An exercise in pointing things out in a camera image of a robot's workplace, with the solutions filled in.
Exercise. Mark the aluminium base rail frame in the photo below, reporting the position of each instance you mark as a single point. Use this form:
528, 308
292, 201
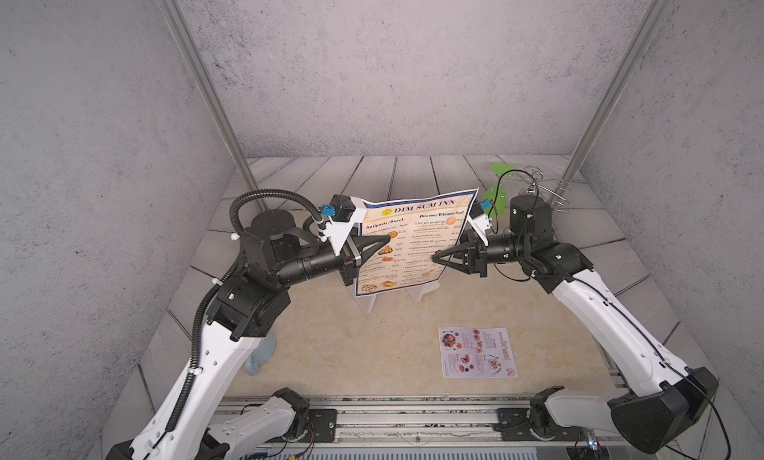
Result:
435, 427

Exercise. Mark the large frosted acrylic menu rack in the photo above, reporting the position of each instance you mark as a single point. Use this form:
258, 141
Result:
365, 302

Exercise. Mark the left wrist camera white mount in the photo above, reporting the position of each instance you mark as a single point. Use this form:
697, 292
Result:
341, 215

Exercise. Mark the small frosted acrylic menu rack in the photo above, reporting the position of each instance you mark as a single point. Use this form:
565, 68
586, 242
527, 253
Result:
417, 293

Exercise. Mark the aluminium corner post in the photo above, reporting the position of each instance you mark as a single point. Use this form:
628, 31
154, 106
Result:
633, 54
188, 48

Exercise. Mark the light blue cup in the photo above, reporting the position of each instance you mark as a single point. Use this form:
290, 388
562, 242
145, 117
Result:
261, 355

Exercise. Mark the aluminium right corner post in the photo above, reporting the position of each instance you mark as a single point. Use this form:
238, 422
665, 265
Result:
633, 54

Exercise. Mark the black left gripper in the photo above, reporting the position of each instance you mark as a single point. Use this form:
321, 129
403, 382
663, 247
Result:
348, 256

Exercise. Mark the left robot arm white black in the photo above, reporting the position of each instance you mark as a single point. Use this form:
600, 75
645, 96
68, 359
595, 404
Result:
232, 321

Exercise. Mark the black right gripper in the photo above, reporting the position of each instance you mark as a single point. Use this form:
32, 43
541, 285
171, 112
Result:
474, 254

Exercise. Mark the aluminium left corner post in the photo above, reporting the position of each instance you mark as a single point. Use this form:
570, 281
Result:
188, 48

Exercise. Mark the Dim Sum Inn blue-bordered menu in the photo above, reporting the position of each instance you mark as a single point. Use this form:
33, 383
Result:
418, 229

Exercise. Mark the green plastic wine glass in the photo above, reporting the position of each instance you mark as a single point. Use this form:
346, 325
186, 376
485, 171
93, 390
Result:
496, 196

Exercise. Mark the silver wire glass holder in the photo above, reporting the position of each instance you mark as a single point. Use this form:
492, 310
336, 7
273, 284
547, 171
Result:
553, 191

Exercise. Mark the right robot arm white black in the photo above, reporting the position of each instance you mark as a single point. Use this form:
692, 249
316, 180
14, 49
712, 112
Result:
664, 396

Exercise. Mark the small pink food menu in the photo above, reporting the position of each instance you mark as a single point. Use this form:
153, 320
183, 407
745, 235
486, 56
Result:
476, 353

